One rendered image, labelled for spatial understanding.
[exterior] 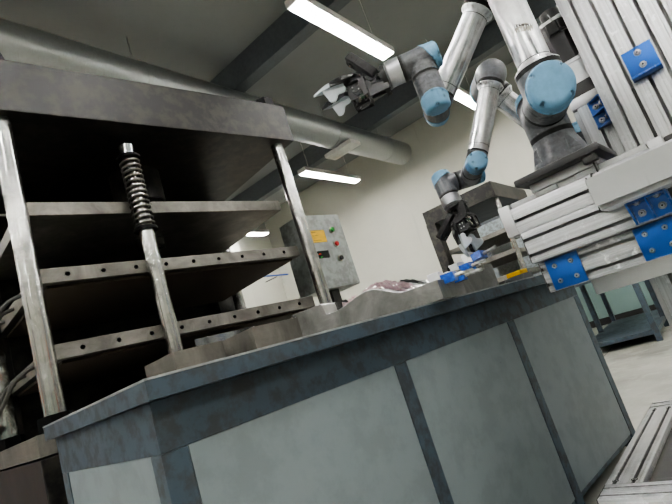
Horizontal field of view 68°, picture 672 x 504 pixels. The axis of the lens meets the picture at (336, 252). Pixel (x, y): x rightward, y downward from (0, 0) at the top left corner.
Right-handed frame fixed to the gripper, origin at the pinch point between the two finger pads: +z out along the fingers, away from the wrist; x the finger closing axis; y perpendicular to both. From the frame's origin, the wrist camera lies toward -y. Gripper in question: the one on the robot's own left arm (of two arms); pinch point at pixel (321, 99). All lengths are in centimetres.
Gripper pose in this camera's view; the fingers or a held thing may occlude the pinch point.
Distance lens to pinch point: 152.2
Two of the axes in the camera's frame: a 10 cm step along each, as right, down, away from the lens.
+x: 3.2, 2.4, 9.2
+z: -9.1, 3.5, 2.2
